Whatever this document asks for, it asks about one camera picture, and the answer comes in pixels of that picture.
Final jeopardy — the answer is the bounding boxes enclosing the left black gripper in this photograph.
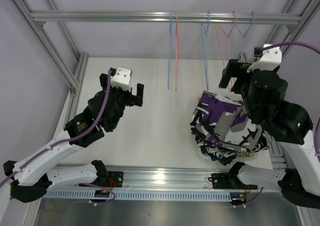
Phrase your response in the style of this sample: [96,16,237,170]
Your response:
[100,74,144,130]

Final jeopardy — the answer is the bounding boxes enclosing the purple grey patterned trousers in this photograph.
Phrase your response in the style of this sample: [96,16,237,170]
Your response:
[189,90,266,153]

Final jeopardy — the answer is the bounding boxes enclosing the black white floral trousers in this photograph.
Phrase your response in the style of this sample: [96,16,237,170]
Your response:
[190,110,270,154]

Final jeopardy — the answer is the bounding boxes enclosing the light blue wire hanger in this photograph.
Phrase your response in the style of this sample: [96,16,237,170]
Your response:
[235,12,256,62]
[167,11,173,90]

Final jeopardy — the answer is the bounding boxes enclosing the pink wire hanger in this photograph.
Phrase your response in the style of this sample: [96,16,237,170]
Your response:
[215,11,238,68]
[175,11,179,91]

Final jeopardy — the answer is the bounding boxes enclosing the white newspaper print trousers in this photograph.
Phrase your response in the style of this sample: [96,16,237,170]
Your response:
[200,146,237,159]

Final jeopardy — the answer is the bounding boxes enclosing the yellow-green trousers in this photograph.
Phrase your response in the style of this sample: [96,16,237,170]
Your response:
[237,154,252,158]

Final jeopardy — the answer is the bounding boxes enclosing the navy blue trousers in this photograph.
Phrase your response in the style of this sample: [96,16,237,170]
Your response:
[202,147,234,166]

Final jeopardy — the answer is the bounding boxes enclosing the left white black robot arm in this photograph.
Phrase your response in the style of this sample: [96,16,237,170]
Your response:
[3,67,144,203]

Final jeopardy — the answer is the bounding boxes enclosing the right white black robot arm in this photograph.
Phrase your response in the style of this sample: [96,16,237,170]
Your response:
[219,59,320,209]

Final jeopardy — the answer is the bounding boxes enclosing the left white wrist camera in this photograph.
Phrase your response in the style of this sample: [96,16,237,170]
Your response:
[110,67,133,91]

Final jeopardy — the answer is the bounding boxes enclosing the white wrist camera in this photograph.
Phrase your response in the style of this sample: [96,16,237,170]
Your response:
[247,44,283,73]
[110,67,133,91]

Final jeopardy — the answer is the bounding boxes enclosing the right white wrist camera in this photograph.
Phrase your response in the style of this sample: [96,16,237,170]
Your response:
[247,44,283,73]

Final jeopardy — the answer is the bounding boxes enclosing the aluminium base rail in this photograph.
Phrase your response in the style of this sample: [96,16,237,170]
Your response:
[31,164,305,192]

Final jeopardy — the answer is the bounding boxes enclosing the aluminium hanging rail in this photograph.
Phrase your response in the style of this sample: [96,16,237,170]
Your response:
[30,10,302,26]

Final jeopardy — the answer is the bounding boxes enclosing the aluminium frame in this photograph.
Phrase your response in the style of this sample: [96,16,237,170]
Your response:
[0,0,320,176]

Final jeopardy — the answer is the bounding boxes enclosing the slotted cable duct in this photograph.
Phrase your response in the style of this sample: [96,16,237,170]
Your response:
[43,188,245,202]

